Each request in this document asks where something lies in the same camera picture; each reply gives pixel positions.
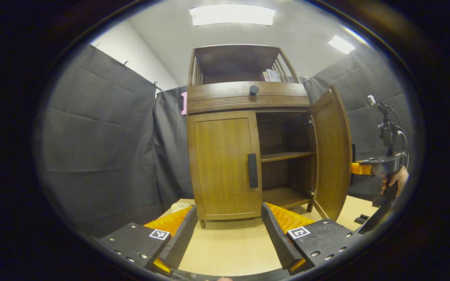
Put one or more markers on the small ceiling light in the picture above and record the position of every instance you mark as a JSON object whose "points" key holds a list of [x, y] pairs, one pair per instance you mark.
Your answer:
{"points": [[341, 44]]}

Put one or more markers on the large ceiling light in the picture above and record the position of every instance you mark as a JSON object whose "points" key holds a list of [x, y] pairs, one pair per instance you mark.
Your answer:
{"points": [[233, 15]]}

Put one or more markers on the pale yellow round object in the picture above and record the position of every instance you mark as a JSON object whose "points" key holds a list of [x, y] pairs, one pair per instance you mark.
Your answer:
{"points": [[180, 207]]}

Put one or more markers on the black backdrop cloth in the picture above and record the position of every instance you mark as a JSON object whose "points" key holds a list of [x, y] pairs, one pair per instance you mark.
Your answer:
{"points": [[100, 148]]}

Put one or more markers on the wooden inner shelf board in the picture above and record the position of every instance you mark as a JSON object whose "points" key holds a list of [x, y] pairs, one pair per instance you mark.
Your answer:
{"points": [[285, 156]]}

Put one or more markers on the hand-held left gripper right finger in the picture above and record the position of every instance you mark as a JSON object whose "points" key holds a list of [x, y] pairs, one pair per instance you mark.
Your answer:
{"points": [[277, 238]]}

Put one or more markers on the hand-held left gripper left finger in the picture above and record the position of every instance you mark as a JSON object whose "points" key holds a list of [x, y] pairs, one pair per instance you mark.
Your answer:
{"points": [[180, 242]]}

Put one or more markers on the black round knob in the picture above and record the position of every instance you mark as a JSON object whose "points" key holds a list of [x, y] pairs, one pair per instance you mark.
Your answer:
{"points": [[254, 90]]}

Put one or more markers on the grey book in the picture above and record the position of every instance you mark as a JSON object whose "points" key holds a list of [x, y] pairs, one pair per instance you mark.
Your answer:
{"points": [[277, 76]]}

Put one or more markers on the wooden double-door shoe cabinet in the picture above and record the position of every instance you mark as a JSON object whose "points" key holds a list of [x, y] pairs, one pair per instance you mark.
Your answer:
{"points": [[225, 97]]}

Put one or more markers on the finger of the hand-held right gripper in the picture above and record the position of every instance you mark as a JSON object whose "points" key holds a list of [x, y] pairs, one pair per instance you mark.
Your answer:
{"points": [[361, 168]]}

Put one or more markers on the wooden shoe cabinet door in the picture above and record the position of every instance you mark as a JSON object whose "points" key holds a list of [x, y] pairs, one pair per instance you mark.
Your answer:
{"points": [[221, 168], [332, 156]]}

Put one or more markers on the small black block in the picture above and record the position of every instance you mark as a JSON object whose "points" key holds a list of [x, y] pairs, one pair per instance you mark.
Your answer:
{"points": [[361, 219]]}

